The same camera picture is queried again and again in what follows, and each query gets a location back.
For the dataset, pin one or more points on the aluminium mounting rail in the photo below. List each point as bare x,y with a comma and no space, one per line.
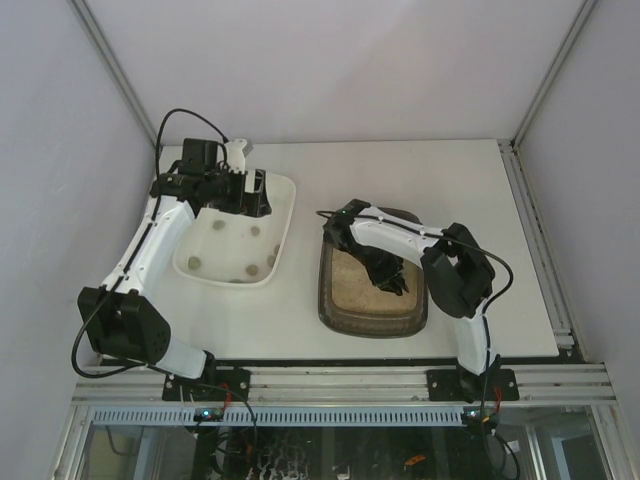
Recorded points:
523,385

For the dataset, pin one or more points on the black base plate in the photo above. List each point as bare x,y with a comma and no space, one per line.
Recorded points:
457,384
228,383

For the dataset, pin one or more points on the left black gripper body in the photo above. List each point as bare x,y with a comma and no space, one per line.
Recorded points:
240,191

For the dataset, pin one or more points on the grey slotted cable duct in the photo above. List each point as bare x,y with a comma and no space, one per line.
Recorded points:
273,416

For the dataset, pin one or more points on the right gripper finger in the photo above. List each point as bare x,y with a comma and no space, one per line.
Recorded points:
402,282
391,286

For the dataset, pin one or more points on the white plastic tray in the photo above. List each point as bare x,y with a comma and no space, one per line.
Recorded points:
225,254

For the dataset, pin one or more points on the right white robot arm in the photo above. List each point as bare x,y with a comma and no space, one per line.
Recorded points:
456,272

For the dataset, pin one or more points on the brown translucent litter box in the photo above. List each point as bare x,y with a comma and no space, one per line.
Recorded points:
350,304

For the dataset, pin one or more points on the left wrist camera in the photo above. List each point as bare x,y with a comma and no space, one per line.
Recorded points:
235,153

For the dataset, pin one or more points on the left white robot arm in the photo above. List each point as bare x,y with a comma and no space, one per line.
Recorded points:
120,319

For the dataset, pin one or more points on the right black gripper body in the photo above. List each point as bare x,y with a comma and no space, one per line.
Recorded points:
382,270

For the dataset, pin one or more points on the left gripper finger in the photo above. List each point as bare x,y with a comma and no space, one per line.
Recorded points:
254,182
256,205

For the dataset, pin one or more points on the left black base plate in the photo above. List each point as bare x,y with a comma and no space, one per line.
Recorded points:
228,383

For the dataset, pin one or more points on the right aluminium side rail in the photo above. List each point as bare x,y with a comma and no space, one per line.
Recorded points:
560,315

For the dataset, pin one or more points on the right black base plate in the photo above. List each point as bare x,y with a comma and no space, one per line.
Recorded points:
457,384

